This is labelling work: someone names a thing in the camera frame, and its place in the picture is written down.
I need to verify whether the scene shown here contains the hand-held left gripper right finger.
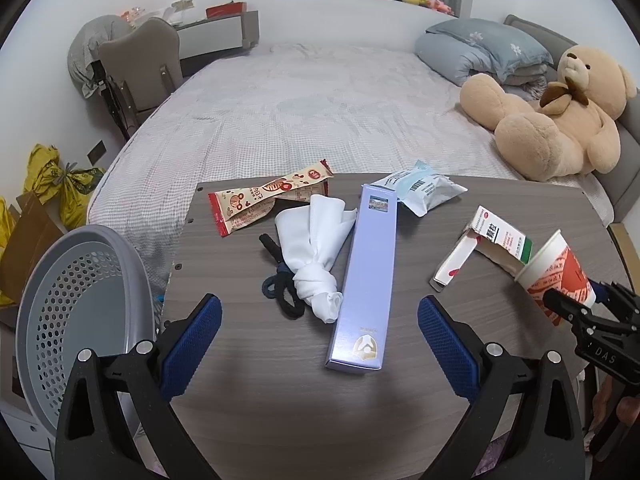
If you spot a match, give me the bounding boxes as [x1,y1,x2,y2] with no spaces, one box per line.
[417,295,586,480]

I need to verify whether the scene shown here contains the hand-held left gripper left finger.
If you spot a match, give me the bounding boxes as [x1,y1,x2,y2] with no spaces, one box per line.
[55,294,223,480]

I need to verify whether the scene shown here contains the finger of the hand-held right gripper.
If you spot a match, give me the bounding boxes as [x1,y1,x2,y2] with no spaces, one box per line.
[591,280,640,317]
[543,287,640,342]

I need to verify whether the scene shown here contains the red and white paper cup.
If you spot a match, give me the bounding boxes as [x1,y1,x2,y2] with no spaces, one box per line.
[515,230,598,328]

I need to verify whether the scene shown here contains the white red green medicine box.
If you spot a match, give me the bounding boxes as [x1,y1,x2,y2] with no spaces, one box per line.
[430,205,534,293]

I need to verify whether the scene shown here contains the long purple box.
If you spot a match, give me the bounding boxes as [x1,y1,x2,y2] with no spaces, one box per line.
[325,184,401,374]

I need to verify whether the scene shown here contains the grey perforated basket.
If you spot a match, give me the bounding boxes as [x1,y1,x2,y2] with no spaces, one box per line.
[15,224,162,433]

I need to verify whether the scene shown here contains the knotted white cloth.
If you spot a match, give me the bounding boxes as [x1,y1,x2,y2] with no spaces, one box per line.
[274,194,359,324]

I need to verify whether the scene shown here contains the person's right hand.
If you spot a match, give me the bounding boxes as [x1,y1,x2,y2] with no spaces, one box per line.
[595,374,640,442]

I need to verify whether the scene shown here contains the purple rug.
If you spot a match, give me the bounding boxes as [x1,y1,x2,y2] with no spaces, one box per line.
[472,435,506,480]

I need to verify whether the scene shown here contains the red and beige snack wrapper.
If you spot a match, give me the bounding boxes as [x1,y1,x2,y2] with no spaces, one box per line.
[207,159,335,237]

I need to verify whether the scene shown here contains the white and blue wipes packet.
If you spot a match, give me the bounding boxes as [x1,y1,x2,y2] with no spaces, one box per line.
[371,159,469,218]

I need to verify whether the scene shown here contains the beige teddy bear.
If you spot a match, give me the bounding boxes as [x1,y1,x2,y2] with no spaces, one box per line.
[460,45,639,182]

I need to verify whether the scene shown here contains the cardboard box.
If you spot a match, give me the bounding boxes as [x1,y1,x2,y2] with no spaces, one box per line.
[0,191,67,302]

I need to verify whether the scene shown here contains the yellow bag with green print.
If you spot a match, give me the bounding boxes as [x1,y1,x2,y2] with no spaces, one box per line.
[52,162,107,231]

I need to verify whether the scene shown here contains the plain yellow bag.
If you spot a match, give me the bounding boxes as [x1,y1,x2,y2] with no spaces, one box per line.
[0,197,19,307]
[25,144,62,206]

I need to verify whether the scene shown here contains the bed with checked sheet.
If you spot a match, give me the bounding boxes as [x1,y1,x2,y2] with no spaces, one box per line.
[86,42,616,291]

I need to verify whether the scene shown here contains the folded blue duvet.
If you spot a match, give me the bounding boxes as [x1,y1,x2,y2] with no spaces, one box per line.
[415,18,555,101]

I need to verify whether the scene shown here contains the beige chair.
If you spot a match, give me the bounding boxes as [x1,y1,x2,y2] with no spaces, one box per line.
[97,16,182,142]

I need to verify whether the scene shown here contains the grey clothing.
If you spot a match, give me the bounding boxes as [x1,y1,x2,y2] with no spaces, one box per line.
[67,15,133,99]

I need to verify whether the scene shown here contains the grey and white desk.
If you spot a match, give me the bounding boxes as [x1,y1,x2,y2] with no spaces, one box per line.
[175,10,261,79]

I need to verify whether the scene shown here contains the small white device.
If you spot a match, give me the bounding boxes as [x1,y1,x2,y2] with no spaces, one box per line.
[160,0,196,23]

